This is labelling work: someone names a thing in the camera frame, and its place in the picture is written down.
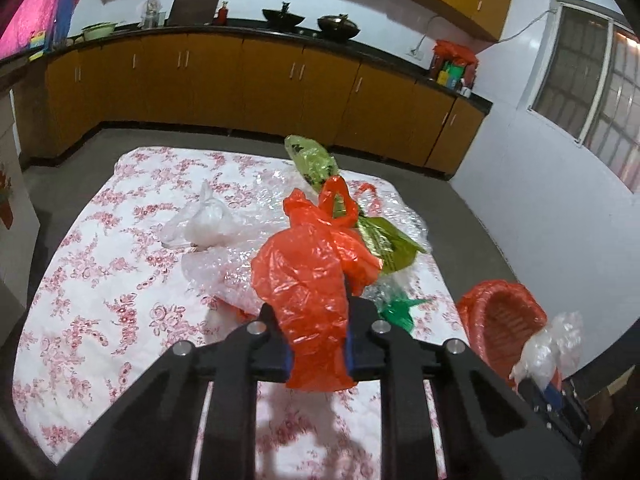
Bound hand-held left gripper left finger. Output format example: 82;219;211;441
55;304;293;480

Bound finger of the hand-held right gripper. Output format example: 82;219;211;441
517;379;563;413

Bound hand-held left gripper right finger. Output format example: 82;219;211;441
343;280;583;480

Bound clear plastic bag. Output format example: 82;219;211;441
509;311;585;386

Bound orange lined waste basket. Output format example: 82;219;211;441
456;280;563;393

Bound clear bubble wrap sheet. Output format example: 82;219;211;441
181;167;431;321

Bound white plastic bag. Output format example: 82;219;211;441
160;180;238;251

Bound dark green plastic bag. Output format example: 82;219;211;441
377;297;433;333

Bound light green plastic bag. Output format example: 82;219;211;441
285;135;428;273

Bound floral bed sheet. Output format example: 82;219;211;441
12;146;463;480

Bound yellow lower kitchen cabinets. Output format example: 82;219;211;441
44;32;486;176

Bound green box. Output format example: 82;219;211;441
439;62;463;88

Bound white cabinet with flower sticker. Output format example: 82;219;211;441
0;85;41;306

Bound black kitchen countertop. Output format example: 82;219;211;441
0;17;493;111

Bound barred window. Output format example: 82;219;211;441
529;0;640;193

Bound orange bag with groceries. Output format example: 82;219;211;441
431;40;479;92

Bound black wok with lid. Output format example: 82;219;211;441
317;13;361;41

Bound brown board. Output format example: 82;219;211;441
165;0;221;27

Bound glass jar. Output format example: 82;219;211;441
141;0;166;28

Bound green basin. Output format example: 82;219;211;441
81;22;118;41

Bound pink curtain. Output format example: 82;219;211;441
0;0;88;61

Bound black wok with handle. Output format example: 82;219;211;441
262;2;306;28

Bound white power cable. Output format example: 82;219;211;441
412;7;558;53

